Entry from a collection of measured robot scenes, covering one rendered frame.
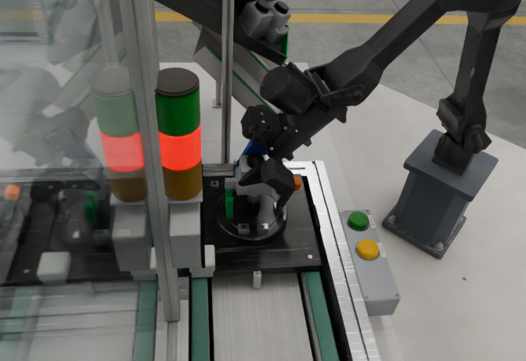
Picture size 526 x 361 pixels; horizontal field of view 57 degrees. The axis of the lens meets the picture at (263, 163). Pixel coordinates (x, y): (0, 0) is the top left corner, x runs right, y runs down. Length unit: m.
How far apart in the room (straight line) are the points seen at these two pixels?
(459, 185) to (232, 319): 0.49
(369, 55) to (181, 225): 0.38
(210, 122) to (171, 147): 0.82
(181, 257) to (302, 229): 0.38
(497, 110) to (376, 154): 2.07
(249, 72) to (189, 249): 0.62
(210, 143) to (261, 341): 0.58
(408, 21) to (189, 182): 0.39
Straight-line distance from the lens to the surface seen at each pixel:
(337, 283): 0.90
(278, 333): 0.88
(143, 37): 0.47
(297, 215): 0.97
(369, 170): 1.26
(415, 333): 1.01
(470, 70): 0.88
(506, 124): 3.23
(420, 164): 1.01
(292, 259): 0.90
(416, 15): 0.75
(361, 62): 0.75
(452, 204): 1.03
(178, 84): 0.50
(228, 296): 0.91
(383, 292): 0.91
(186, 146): 0.53
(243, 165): 0.84
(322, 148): 1.29
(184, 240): 0.59
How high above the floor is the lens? 1.69
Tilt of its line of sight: 43 degrees down
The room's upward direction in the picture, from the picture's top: 5 degrees clockwise
